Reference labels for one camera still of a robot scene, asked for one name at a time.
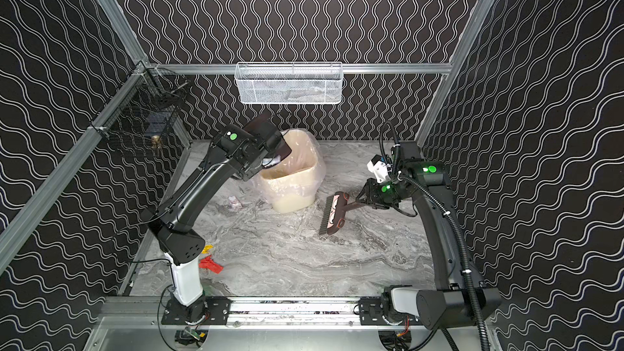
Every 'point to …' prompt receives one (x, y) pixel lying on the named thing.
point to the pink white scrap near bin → (235, 203)
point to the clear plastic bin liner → (321, 170)
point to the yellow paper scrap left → (206, 248)
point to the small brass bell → (154, 141)
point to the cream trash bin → (291, 185)
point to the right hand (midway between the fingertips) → (362, 200)
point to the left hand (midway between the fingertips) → (242, 161)
